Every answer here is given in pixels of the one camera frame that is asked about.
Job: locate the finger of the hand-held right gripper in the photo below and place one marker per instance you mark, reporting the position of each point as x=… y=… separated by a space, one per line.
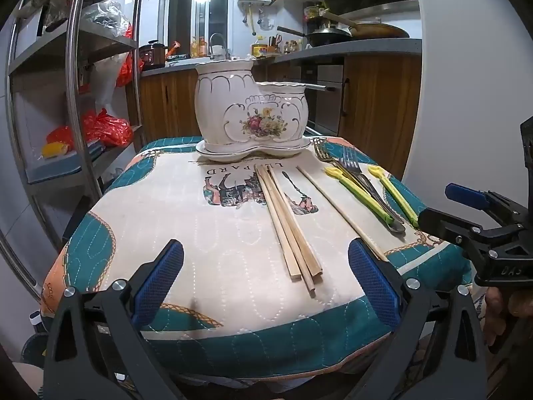
x=441 y=221
x=462 y=196

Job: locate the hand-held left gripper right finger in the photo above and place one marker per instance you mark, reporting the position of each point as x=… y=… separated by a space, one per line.
x=372 y=283

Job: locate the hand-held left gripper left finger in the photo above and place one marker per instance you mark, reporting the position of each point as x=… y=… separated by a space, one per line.
x=160 y=279

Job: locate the silver metal spoon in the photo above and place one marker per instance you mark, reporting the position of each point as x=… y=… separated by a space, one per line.
x=395 y=227

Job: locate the wooden chopstick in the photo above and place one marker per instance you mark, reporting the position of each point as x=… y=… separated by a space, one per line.
x=302 y=233
x=341 y=212
x=297 y=233
x=291 y=243
x=277 y=227

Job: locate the yellow green plastic spoon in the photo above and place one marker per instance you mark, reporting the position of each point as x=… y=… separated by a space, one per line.
x=378 y=171
x=333 y=172

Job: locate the silver metal fork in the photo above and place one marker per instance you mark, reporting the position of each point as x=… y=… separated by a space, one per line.
x=349 y=162

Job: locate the white floral ceramic utensil holder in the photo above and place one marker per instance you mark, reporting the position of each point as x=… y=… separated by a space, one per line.
x=250 y=108

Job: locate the person's right hand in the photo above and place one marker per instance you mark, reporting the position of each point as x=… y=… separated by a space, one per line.
x=497 y=314

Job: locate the printed quilted table cloth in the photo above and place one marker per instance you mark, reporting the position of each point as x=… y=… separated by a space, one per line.
x=187 y=216

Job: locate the wooden kitchen cabinets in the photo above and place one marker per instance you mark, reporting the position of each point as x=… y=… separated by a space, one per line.
x=379 y=100

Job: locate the white ceramic holder tray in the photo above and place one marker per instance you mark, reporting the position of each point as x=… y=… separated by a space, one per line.
x=233 y=154

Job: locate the built-in steel oven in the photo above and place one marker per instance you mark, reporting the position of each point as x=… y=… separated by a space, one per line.
x=331 y=104

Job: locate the red plastic bag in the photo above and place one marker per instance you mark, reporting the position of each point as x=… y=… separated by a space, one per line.
x=127 y=68
x=108 y=127

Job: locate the yellow object on shelf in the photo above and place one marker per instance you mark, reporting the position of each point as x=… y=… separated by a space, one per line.
x=56 y=149

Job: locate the grey kitchen countertop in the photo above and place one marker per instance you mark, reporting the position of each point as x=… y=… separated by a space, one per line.
x=374 y=46

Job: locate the brown frying pan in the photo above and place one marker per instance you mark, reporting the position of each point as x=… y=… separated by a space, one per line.
x=374 y=29

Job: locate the white plastic bag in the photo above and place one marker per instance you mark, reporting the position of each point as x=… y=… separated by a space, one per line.
x=104 y=83

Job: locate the black wok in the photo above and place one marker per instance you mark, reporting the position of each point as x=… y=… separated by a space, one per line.
x=329 y=36

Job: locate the dark red rice cooker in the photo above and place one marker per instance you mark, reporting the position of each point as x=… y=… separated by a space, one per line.
x=152 y=54

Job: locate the orange sauce bottles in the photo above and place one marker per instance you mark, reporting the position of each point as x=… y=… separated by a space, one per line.
x=199 y=46

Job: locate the metal kitchen faucet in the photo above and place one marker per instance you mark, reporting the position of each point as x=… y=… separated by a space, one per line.
x=217 y=48

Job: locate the metal shelf rack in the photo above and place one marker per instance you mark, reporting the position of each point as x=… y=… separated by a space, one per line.
x=75 y=50

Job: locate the yellow jar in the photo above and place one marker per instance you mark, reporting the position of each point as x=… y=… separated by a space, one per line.
x=259 y=50

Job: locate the clear plastic bag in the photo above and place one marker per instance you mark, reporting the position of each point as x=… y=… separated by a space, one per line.
x=106 y=16

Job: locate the kitchen window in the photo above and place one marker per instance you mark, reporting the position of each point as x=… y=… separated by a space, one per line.
x=200 y=8

